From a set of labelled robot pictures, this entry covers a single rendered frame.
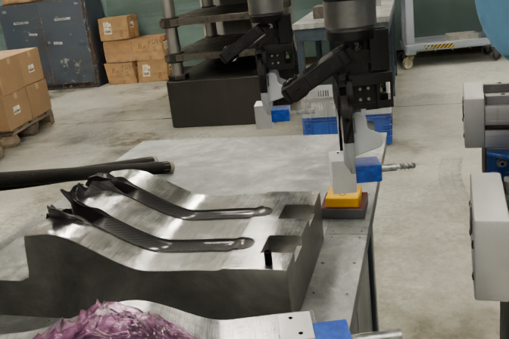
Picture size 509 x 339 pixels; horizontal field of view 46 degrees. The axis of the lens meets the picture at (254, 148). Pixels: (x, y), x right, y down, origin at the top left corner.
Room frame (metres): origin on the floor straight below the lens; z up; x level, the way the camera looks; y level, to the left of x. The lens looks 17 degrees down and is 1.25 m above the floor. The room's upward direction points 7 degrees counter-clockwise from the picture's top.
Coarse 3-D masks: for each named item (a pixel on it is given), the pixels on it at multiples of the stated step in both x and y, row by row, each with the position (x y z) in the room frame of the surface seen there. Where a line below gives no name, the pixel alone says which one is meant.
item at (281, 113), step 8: (256, 104) 1.29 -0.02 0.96; (272, 104) 1.32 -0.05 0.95; (288, 104) 1.32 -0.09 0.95; (256, 112) 1.28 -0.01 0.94; (264, 112) 1.28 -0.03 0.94; (272, 112) 1.28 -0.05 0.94; (280, 112) 1.28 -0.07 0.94; (288, 112) 1.28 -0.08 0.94; (296, 112) 1.29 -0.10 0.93; (304, 112) 1.29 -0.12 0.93; (312, 112) 1.28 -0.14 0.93; (256, 120) 1.28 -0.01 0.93; (264, 120) 1.28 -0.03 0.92; (272, 120) 1.28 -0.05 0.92; (280, 120) 1.28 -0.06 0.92; (288, 120) 1.28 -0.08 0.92; (256, 128) 1.28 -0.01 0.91; (264, 128) 1.28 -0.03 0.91; (272, 128) 1.28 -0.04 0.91
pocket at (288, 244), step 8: (272, 240) 0.77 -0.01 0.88; (280, 240) 0.77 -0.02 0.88; (288, 240) 0.76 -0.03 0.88; (296, 240) 0.76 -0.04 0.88; (264, 248) 0.74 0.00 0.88; (272, 248) 0.77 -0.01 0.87; (280, 248) 0.77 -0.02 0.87; (288, 248) 0.76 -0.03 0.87; (296, 248) 0.75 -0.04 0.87; (296, 256) 0.73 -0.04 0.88
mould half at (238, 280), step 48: (96, 192) 0.91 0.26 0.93; (192, 192) 0.98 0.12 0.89; (288, 192) 0.92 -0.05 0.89; (48, 240) 0.76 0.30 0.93; (96, 240) 0.77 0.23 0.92; (0, 288) 0.79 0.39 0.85; (48, 288) 0.77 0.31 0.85; (96, 288) 0.75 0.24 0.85; (144, 288) 0.72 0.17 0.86; (192, 288) 0.70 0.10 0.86; (240, 288) 0.68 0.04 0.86; (288, 288) 0.67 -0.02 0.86
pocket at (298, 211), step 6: (288, 204) 0.87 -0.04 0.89; (294, 204) 0.87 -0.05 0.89; (300, 204) 0.87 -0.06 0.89; (306, 204) 0.86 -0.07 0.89; (288, 210) 0.87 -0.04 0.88; (294, 210) 0.87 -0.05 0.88; (300, 210) 0.87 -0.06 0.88; (306, 210) 0.86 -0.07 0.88; (312, 210) 0.86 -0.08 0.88; (282, 216) 0.85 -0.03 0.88; (288, 216) 0.87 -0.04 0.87; (294, 216) 0.87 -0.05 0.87; (300, 216) 0.87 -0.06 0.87; (306, 216) 0.86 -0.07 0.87; (312, 216) 0.85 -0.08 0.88
